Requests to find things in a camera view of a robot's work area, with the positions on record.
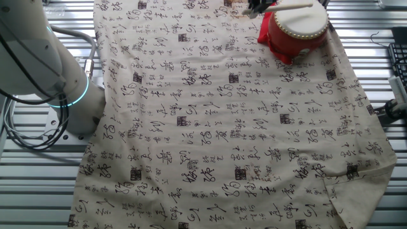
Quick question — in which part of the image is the light wooden drumstick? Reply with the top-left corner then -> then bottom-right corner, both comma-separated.
241,3 -> 314,16

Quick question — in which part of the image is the red drum with white skin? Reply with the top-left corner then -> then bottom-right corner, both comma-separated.
266,0 -> 330,62

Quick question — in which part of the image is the dark monitor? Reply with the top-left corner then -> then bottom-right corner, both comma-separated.
390,26 -> 407,45

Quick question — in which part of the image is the black computer keyboard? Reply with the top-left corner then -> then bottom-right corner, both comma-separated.
387,42 -> 407,94

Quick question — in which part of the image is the beige calligraphy print cloth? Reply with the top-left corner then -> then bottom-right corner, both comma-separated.
67,0 -> 397,229

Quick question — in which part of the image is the white rectangular box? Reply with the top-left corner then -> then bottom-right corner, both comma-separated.
387,75 -> 407,104

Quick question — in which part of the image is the black camera stand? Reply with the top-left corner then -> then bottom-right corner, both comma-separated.
373,99 -> 407,127

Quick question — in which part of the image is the grey hose with metal connector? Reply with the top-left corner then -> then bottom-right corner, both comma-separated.
50,25 -> 97,80

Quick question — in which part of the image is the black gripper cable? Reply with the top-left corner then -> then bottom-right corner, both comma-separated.
0,18 -> 69,108

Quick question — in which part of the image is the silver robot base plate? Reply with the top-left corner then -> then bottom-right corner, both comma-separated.
42,104 -> 96,146

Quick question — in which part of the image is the black and grey cable bundle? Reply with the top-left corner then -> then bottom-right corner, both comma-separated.
0,95 -> 69,153

